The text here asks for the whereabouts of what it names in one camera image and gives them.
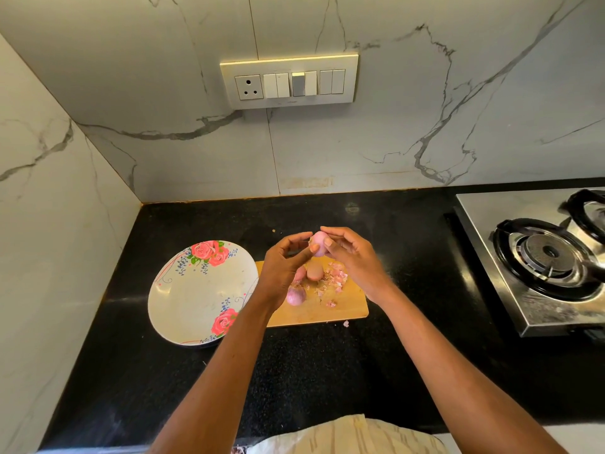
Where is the person's right hand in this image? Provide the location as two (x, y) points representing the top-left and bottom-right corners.
(320, 226), (398, 306)

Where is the person's left hand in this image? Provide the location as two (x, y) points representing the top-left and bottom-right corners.
(252, 231), (315, 316)

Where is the pile of onion peels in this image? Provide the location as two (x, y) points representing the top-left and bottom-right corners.
(321, 262), (353, 328)

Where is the person's left forearm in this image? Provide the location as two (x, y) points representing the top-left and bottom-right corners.
(149, 296), (281, 454)

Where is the person's right forearm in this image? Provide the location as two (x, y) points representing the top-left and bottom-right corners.
(372, 288), (568, 454)

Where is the wooden cutting board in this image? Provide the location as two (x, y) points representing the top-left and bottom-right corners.
(255, 259), (370, 328)

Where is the black stone countertop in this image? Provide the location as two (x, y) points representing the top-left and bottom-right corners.
(38, 178), (605, 450)

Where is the white floral plate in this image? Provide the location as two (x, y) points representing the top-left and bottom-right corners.
(147, 240), (259, 347)

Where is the stainless steel gas stove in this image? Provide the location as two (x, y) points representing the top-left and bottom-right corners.
(454, 188), (605, 337)

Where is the beige striped garment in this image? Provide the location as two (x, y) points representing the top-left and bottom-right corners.
(248, 414), (450, 454)

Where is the black stove burner grate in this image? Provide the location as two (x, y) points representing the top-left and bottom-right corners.
(563, 189), (605, 244)
(493, 217), (605, 301)

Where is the white wall switch panel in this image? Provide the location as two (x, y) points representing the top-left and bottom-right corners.
(220, 52), (360, 112)

